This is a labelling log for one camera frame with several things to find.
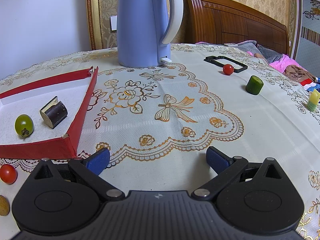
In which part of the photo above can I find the pink and grey bedding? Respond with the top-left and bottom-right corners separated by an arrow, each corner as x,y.
197,39 -> 320,93

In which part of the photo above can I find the red cherry tomato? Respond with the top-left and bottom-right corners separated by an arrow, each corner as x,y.
0,164 -> 17,185
222,64 -> 234,75

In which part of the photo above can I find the wooden headboard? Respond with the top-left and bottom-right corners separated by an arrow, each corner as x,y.
184,0 -> 289,54

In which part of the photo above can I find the cream embroidered tablecloth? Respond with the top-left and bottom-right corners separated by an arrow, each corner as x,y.
1,44 -> 319,239

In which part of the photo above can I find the red cherry tomato by frame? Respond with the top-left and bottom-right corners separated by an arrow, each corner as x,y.
222,64 -> 234,75

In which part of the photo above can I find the white wall switch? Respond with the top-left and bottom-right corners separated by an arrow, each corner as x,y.
110,15 -> 117,31

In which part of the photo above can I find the green cucumber piece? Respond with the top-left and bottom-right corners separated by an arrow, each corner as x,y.
246,75 -> 264,95

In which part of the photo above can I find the blue electric kettle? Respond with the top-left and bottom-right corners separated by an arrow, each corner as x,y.
117,0 -> 183,68

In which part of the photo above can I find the small brown longan fruit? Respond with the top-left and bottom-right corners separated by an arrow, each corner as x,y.
0,195 -> 10,216

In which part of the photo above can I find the yellow green corn piece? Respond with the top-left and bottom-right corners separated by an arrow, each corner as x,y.
306,89 -> 320,112

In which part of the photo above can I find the green tomato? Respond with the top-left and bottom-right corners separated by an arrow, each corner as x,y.
15,114 -> 34,138

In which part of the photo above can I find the red shallow cardboard tray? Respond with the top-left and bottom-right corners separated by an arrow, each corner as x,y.
1,67 -> 98,159

